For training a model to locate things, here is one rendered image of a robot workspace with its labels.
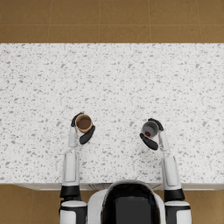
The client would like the grey cup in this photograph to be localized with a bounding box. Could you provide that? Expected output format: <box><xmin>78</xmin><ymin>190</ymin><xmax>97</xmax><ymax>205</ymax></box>
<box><xmin>140</xmin><ymin>120</ymin><xmax>160</xmax><ymax>139</ymax></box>

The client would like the brown cup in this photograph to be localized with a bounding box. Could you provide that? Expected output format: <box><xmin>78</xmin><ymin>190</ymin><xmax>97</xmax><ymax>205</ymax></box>
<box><xmin>74</xmin><ymin>114</ymin><xmax>94</xmax><ymax>134</ymax></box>

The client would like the robot body dark round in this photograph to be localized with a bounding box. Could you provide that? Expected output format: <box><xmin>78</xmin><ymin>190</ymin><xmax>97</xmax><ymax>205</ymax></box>
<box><xmin>87</xmin><ymin>179</ymin><xmax>167</xmax><ymax>224</ymax></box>

